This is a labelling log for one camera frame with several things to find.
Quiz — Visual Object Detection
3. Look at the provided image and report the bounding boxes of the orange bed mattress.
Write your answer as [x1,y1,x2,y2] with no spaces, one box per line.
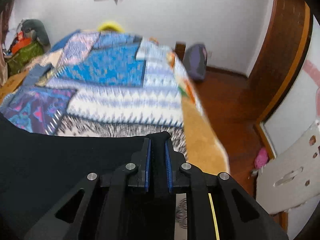
[181,96,230,175]

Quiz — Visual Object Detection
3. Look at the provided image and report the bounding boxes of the black pants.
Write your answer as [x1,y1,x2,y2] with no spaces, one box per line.
[1,117,175,239]

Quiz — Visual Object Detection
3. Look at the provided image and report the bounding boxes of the orange red box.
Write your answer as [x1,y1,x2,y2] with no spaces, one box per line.
[11,31,32,54]

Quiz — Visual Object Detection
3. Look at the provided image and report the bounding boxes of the blue patchwork bedsheet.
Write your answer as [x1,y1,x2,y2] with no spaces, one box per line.
[1,31,203,154]

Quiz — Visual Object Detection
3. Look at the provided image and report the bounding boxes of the purple backpack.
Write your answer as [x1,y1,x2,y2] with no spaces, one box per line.
[182,43,207,82]

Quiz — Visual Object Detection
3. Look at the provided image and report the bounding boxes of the blue denim jeans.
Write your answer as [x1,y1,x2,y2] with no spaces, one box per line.
[22,63,53,86]

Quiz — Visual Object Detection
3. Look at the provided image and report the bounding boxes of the yellow hoop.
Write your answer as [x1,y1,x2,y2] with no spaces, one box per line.
[98,21,125,33]

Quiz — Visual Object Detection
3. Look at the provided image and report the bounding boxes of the wooden headboard panel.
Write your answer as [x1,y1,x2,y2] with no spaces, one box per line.
[0,70,29,103]

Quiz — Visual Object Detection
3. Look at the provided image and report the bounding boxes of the small wooden bedside stand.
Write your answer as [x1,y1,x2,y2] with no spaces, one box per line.
[174,42,186,62]

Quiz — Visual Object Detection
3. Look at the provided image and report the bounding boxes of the pink slipper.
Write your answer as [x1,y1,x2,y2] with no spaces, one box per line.
[254,147,269,169]

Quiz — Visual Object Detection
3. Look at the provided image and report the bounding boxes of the brown wooden door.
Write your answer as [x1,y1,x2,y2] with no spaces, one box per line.
[248,0,313,126]

